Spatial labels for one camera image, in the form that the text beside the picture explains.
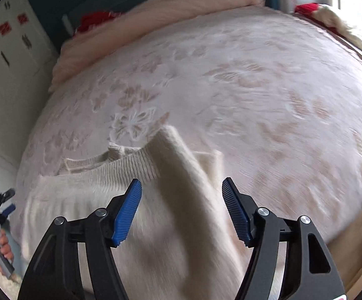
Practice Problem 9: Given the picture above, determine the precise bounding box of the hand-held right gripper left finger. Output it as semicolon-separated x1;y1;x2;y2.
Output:
18;179;143;300

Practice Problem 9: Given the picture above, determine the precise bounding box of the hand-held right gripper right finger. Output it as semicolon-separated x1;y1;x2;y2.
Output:
221;177;346;300

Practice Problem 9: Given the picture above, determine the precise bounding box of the cream knit sweater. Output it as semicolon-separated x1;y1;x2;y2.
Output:
21;125;254;300

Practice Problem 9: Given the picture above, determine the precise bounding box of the floral white bedspread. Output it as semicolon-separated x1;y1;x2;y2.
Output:
15;4;362;288

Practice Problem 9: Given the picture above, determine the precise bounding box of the white wardrobe with red decals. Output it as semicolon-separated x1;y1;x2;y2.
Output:
0;0;60;176

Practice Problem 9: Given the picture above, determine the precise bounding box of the red cloth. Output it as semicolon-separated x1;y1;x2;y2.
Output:
76;11;126;34
294;2;321;16

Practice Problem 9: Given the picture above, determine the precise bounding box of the pink fluffy blanket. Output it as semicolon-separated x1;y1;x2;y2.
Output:
48;0;266;93

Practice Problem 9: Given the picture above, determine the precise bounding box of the cream fluffy cloth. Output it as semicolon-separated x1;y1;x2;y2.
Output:
312;4;362;62

